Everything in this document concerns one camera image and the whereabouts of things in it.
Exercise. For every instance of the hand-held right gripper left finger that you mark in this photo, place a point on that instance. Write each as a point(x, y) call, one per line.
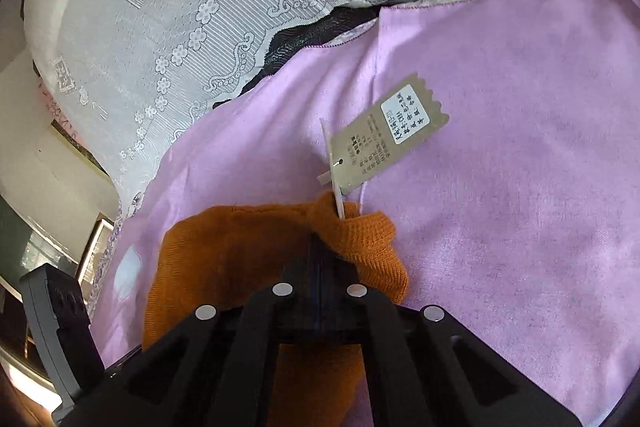
point(307, 302)

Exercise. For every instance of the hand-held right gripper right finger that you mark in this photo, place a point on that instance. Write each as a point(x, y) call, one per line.
point(332, 302)

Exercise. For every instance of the orange knit garment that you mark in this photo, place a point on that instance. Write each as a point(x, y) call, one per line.
point(220, 257)

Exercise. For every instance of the white paper hang tag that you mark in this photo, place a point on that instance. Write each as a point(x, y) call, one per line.
point(334, 167)

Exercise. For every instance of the beige paper hang tag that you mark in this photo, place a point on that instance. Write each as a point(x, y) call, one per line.
point(390, 132)

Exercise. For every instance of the pink bed sheet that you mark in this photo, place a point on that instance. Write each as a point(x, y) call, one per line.
point(500, 207)

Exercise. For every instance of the black patterned cloth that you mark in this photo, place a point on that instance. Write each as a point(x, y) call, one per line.
point(300, 42)

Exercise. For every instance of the white lace cover cloth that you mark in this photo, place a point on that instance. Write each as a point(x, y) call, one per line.
point(175, 7)

